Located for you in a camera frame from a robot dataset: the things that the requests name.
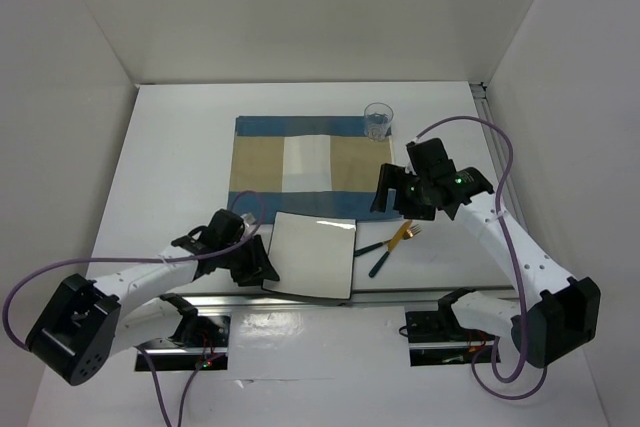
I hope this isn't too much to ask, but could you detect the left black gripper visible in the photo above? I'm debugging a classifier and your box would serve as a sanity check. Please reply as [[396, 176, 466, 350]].
[[218, 233, 279, 286]]

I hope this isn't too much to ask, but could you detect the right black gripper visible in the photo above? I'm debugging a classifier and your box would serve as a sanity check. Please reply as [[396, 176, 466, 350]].
[[370, 162, 436, 221]]

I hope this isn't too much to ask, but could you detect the square white black-rimmed plate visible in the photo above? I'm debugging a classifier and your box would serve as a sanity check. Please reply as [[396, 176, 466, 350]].
[[262, 212, 356, 300]]

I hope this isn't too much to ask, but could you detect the clear drinking glass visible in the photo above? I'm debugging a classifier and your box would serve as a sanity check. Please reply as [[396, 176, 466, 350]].
[[363, 102, 394, 141]]

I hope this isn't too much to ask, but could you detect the gold fork green handle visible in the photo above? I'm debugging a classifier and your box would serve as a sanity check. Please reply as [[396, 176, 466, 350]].
[[354, 225, 422, 257]]

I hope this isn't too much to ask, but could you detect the blue beige white placemat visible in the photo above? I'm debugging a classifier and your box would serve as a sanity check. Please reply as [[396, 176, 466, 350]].
[[227, 116, 397, 224]]

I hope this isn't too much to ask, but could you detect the gold knife green handle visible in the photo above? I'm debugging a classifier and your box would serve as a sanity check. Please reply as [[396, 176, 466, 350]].
[[368, 220, 413, 278]]

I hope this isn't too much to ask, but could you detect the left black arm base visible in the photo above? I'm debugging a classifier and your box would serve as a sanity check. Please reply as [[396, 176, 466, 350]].
[[142, 313, 231, 372]]

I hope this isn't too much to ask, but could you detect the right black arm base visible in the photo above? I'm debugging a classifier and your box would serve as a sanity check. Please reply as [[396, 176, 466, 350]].
[[398, 311, 494, 367]]

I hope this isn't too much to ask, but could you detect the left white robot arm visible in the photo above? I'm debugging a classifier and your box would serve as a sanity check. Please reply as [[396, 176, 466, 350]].
[[26, 209, 280, 386]]

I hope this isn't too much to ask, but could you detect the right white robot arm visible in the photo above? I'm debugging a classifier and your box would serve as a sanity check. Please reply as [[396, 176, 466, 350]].
[[371, 139, 601, 369]]

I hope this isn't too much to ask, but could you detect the aluminium rail frame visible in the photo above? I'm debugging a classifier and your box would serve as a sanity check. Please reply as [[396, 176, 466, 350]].
[[77, 80, 551, 312]]

